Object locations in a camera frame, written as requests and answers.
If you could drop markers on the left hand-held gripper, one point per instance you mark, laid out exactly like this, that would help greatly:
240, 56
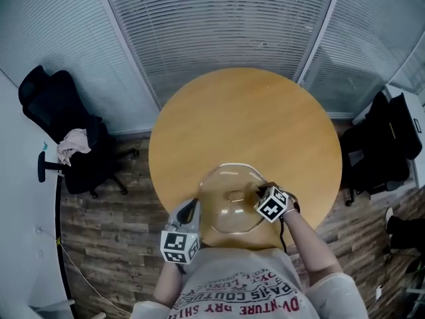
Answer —
177, 246

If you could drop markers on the person's left forearm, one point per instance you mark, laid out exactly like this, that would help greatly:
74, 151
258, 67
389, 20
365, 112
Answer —
167, 284

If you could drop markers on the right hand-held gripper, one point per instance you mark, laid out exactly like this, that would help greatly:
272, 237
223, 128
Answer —
271, 204

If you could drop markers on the person's right forearm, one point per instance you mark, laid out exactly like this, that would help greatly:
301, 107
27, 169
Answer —
312, 248

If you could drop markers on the white window blind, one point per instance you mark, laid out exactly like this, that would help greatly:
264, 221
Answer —
216, 22
66, 38
358, 45
413, 71

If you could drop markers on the person's printed beige shirt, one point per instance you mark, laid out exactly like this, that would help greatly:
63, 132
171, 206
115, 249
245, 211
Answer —
245, 281

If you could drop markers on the black office chair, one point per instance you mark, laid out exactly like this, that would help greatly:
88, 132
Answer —
375, 151
86, 174

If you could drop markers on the octagonal glass lid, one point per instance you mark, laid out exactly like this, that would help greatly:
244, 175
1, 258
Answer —
229, 211

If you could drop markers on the pink crumpled cloth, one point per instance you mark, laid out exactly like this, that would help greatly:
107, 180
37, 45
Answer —
74, 143

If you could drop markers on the white power adapter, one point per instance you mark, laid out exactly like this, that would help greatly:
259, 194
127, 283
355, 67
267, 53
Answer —
378, 292

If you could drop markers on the white furniture frame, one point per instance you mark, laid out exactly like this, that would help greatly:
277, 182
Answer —
53, 306

